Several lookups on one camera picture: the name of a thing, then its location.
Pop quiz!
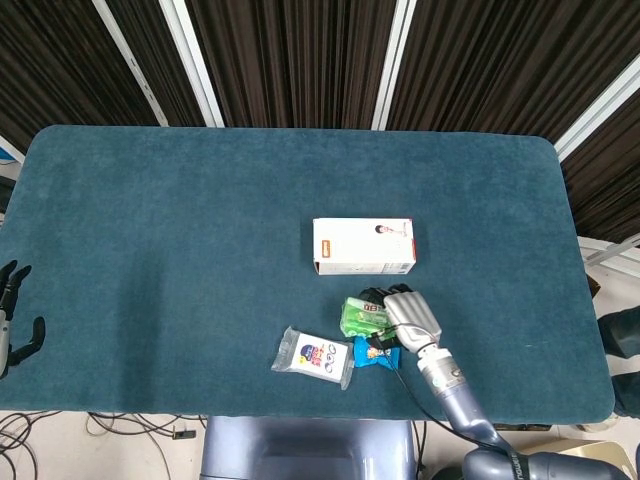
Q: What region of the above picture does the clear plastic wipes packet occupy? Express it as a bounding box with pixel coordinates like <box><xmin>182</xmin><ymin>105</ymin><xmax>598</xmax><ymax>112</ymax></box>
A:
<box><xmin>271</xmin><ymin>326</ymin><xmax>355</xmax><ymax>391</ymax></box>

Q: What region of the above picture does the green plastic snack packet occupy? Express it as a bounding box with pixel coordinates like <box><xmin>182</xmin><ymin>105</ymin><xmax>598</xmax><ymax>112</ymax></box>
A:
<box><xmin>338</xmin><ymin>295</ymin><xmax>392</xmax><ymax>339</ymax></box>

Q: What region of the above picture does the blue-grey robot torso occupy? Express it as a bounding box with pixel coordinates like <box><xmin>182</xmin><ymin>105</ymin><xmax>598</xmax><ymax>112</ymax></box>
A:
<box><xmin>199</xmin><ymin>415</ymin><xmax>417</xmax><ymax>480</ymax></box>

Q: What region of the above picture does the blue snack packet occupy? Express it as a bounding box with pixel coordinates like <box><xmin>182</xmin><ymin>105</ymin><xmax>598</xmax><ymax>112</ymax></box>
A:
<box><xmin>352</xmin><ymin>335</ymin><xmax>404</xmax><ymax>371</ymax></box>

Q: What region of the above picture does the black floor cable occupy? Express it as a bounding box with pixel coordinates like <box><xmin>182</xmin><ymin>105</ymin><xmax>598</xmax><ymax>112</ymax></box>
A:
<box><xmin>0</xmin><ymin>409</ymin><xmax>61</xmax><ymax>480</ymax></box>

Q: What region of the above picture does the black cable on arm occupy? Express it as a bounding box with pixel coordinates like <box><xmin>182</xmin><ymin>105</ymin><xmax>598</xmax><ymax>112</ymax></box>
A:
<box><xmin>370</xmin><ymin>324</ymin><xmax>504</xmax><ymax>451</ymax></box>

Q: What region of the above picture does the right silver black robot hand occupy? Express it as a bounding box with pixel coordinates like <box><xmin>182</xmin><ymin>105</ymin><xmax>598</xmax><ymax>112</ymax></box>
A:
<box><xmin>357</xmin><ymin>283</ymin><xmax>444</xmax><ymax>354</ymax></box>

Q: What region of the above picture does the white cardboard product box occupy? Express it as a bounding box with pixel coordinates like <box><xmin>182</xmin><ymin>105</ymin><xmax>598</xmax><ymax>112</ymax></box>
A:
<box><xmin>312</xmin><ymin>217</ymin><xmax>417</xmax><ymax>276</ymax></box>

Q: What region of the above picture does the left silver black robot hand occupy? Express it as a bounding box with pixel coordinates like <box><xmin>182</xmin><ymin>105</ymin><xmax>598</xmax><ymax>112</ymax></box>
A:
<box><xmin>0</xmin><ymin>258</ymin><xmax>47</xmax><ymax>380</ymax></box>

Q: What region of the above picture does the white vertical frame post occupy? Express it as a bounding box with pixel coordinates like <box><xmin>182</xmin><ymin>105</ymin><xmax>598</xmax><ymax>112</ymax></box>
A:
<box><xmin>91</xmin><ymin>0</ymin><xmax>170</xmax><ymax>126</ymax></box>
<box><xmin>553</xmin><ymin>64</ymin><xmax>640</xmax><ymax>162</ymax></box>
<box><xmin>158</xmin><ymin>0</ymin><xmax>226</xmax><ymax>129</ymax></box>
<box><xmin>371</xmin><ymin>0</ymin><xmax>419</xmax><ymax>131</ymax></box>

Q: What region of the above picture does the blue velvet tablecloth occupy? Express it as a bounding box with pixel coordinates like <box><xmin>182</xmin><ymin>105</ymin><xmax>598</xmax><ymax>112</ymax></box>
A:
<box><xmin>0</xmin><ymin>124</ymin><xmax>616</xmax><ymax>424</ymax></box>

